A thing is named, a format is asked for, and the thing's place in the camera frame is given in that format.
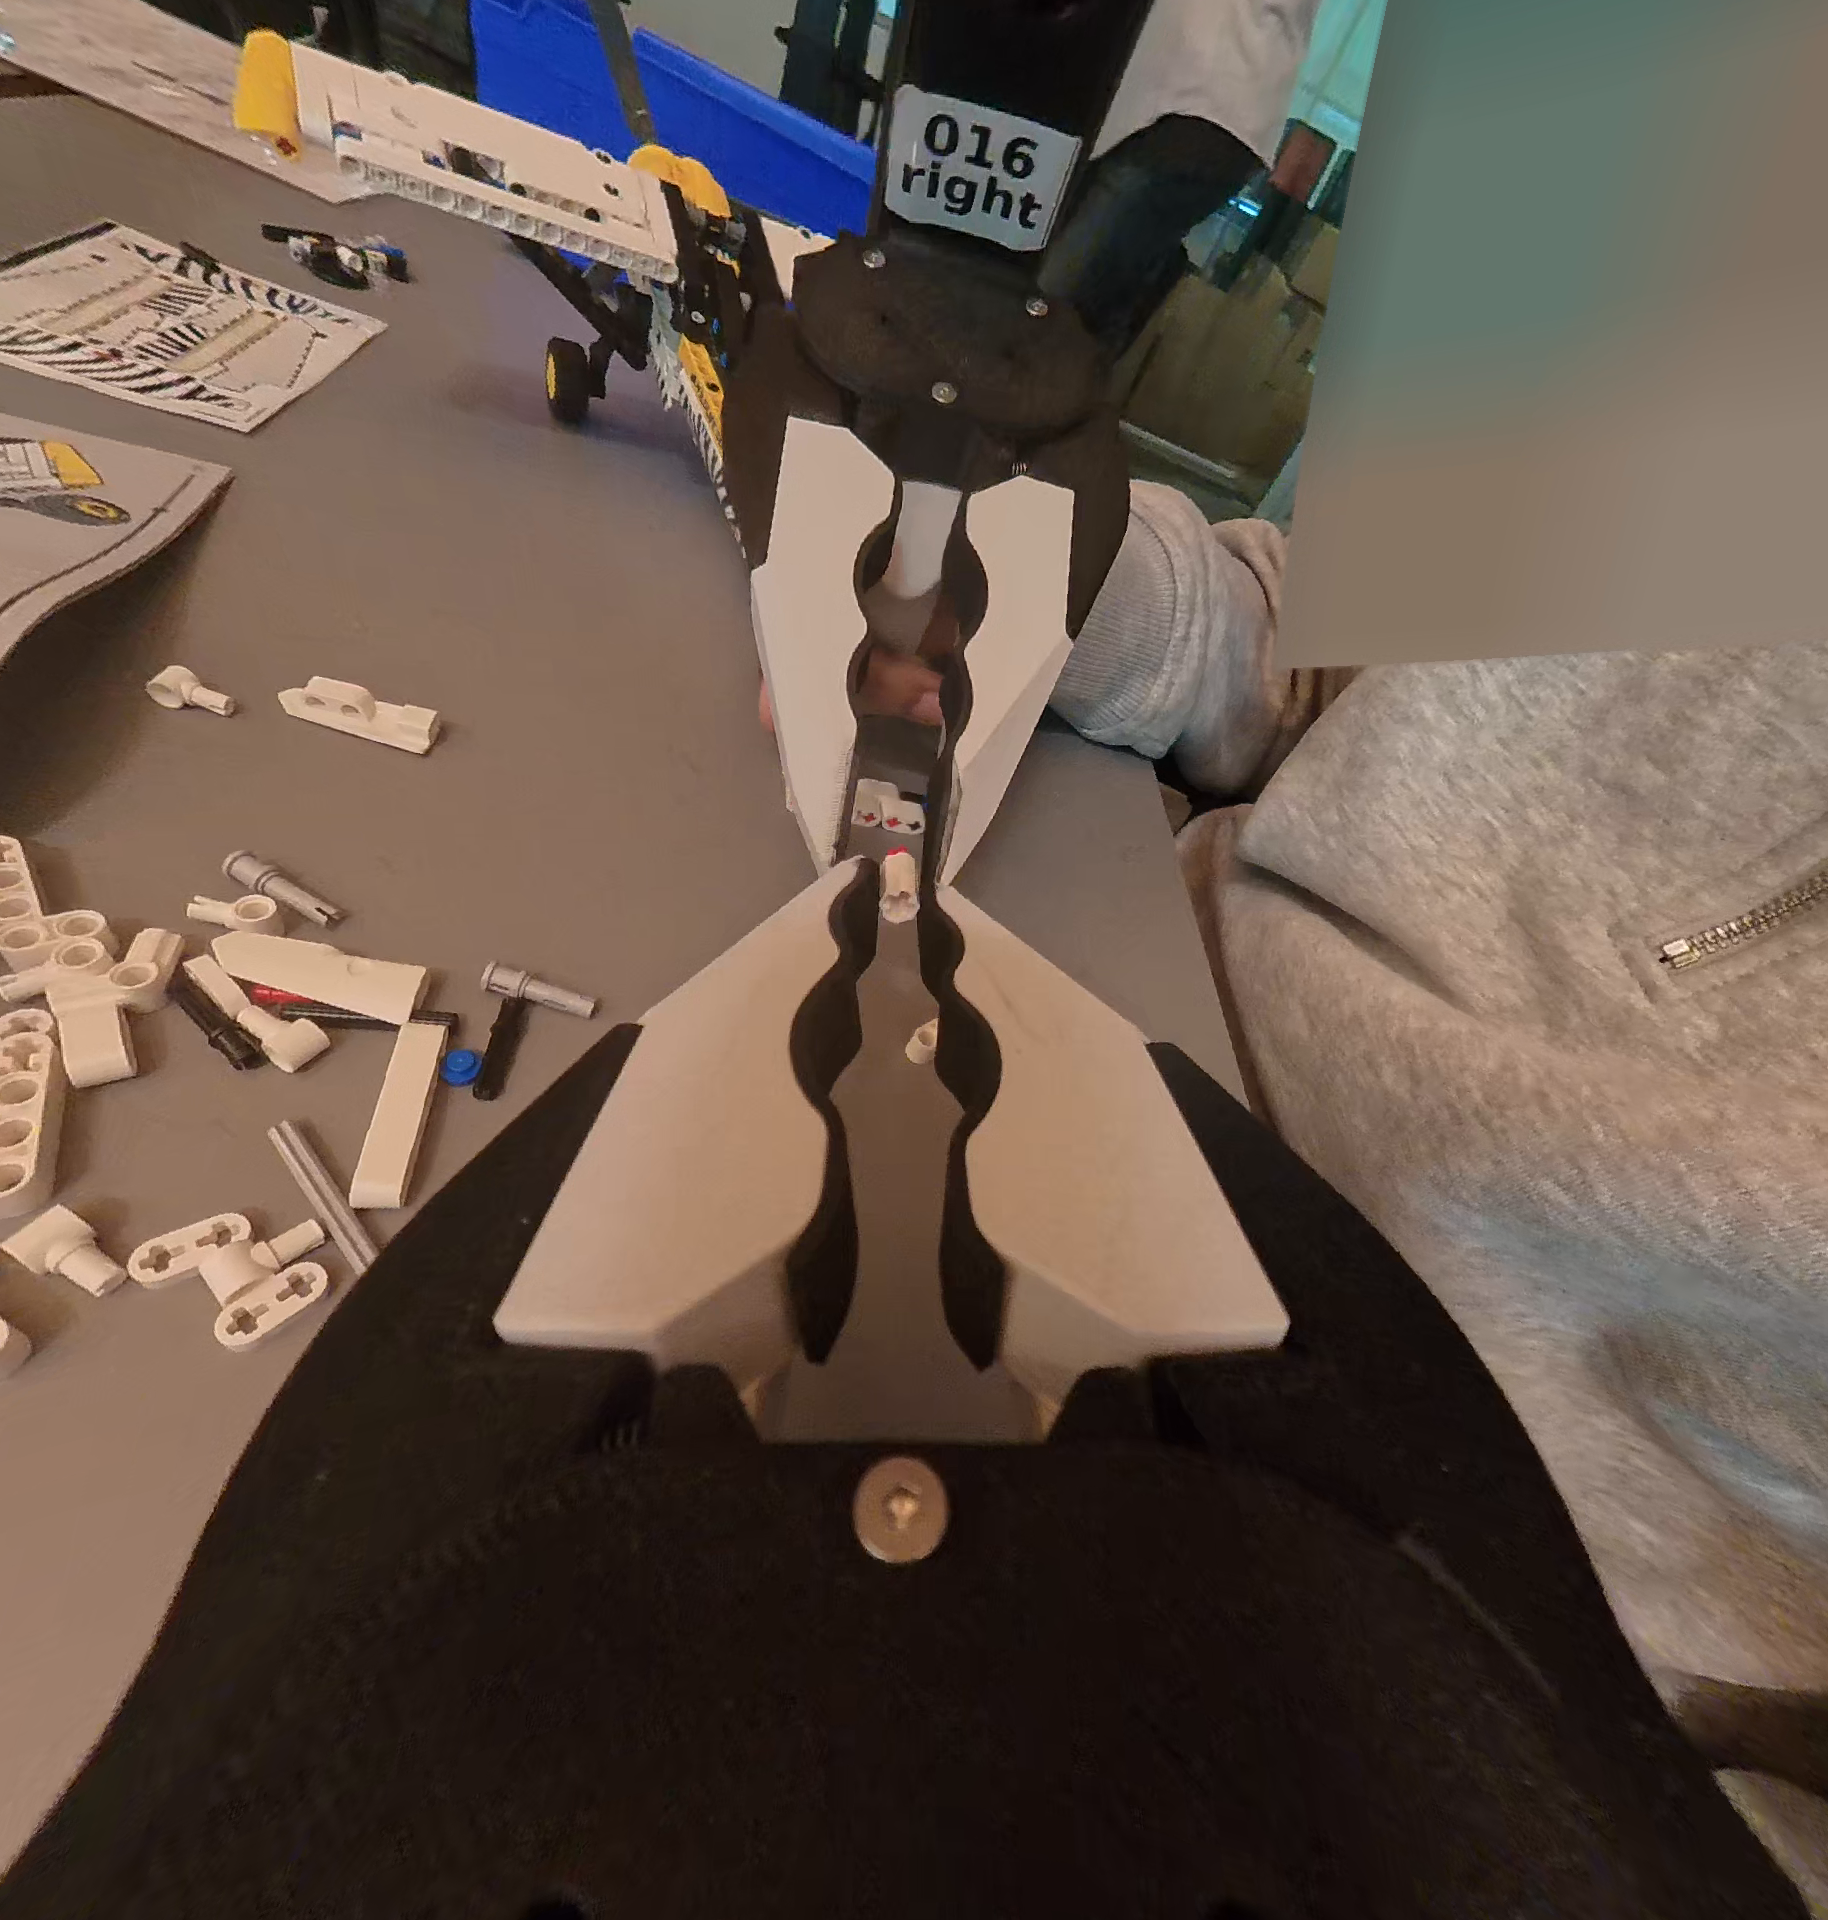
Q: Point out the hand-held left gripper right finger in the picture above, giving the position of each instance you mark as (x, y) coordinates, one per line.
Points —
(1124, 1201)

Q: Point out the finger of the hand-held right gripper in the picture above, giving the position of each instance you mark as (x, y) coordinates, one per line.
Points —
(809, 602)
(1027, 602)

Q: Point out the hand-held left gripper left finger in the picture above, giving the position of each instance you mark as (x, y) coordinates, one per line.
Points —
(661, 1201)

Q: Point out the white lego arm assembly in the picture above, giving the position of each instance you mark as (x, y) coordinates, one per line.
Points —
(871, 810)

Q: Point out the pile of lego pieces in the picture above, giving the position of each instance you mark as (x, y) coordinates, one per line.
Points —
(396, 1110)

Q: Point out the white lego tube connector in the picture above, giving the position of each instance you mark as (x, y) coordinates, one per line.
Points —
(896, 895)

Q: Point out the person's right forearm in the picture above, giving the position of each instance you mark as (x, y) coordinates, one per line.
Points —
(1171, 632)

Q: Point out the white two-hole lego panel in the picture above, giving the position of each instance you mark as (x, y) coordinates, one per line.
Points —
(360, 714)

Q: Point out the yellow white lego airplane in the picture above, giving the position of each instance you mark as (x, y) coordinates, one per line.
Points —
(480, 149)

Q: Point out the small white lego connector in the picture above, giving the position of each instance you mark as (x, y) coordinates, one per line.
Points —
(186, 692)

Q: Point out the lego instruction booklet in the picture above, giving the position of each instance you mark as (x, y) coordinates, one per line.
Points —
(76, 510)

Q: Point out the blue plastic bin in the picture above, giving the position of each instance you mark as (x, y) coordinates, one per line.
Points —
(763, 134)

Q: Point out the stack of cardboard boxes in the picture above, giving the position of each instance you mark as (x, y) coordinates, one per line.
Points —
(1213, 374)

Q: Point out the small black and blue assembly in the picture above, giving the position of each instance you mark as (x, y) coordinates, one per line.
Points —
(338, 256)

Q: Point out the zebra striped sticker sheet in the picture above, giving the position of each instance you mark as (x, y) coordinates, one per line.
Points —
(150, 331)

